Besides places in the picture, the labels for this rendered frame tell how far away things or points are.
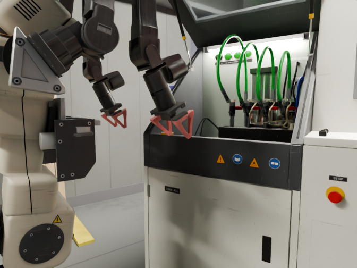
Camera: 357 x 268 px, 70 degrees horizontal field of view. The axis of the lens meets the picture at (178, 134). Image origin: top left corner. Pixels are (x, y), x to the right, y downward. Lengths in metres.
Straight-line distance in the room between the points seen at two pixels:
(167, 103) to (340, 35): 0.82
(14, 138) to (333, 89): 1.11
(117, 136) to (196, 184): 2.06
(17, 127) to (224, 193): 0.75
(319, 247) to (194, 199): 0.48
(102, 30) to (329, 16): 0.98
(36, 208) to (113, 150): 2.36
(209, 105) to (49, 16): 1.12
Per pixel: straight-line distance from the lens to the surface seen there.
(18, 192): 0.74
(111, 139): 3.04
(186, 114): 0.68
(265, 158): 0.98
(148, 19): 0.70
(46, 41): 0.59
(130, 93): 3.12
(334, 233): 1.01
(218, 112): 1.61
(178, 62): 0.74
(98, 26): 0.62
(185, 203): 1.17
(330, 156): 0.94
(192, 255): 1.26
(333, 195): 0.93
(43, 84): 0.59
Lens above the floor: 1.08
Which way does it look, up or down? 6 degrees down
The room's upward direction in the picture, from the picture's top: straight up
